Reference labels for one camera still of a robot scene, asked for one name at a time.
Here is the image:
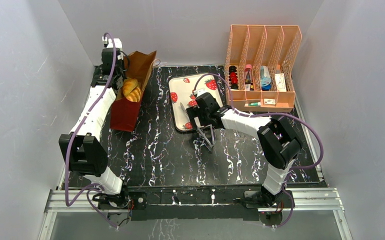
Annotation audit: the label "strawberry print tray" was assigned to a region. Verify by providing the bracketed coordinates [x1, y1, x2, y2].
[168, 73, 223, 132]

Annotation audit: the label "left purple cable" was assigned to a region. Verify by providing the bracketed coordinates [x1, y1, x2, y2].
[63, 32, 130, 229]

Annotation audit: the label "fake bread loaf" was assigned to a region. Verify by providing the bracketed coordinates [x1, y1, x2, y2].
[122, 78, 138, 97]
[125, 87, 142, 103]

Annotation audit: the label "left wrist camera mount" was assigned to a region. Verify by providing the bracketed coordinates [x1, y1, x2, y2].
[102, 36, 123, 51]

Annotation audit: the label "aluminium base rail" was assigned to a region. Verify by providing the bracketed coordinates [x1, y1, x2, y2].
[39, 184, 352, 240]

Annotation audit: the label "small white card box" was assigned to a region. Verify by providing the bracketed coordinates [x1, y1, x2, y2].
[263, 98, 276, 106]

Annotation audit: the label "green white tube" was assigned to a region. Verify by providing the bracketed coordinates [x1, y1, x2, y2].
[244, 101, 262, 107]

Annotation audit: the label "red black bottle stack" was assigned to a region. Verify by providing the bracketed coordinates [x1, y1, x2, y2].
[228, 65, 239, 90]

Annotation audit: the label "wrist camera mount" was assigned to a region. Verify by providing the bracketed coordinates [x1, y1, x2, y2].
[102, 36, 123, 51]
[193, 88, 208, 98]

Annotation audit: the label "peach desk organizer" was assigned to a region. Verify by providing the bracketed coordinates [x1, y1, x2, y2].
[224, 24, 302, 113]

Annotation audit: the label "red brown paper bag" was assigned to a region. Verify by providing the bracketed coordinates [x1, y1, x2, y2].
[110, 50, 157, 132]

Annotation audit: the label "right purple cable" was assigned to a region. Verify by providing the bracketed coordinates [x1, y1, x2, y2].
[192, 73, 325, 229]

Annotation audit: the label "purple cable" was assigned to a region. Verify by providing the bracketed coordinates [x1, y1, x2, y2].
[63, 32, 130, 229]
[192, 73, 325, 229]

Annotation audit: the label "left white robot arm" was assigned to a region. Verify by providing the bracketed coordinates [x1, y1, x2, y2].
[58, 46, 130, 209]

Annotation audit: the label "metal tongs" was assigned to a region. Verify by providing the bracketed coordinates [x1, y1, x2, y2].
[180, 103, 216, 152]

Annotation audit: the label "pink tube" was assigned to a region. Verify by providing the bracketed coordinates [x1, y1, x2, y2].
[244, 64, 254, 91]

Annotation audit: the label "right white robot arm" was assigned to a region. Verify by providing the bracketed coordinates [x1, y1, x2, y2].
[181, 92, 303, 209]

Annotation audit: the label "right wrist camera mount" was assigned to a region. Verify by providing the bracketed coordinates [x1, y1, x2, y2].
[193, 88, 208, 98]

